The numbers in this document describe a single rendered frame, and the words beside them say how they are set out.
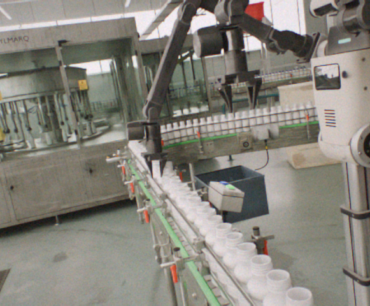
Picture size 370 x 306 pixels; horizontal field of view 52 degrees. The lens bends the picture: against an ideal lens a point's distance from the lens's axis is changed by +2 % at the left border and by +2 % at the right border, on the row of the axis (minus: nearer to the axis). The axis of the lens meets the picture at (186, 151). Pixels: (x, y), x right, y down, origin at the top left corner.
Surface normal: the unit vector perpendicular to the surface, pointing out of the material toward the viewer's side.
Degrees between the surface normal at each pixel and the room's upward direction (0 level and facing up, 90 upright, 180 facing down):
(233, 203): 90
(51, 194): 90
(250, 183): 90
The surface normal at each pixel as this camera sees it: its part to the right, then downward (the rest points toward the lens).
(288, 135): -0.06, 0.19
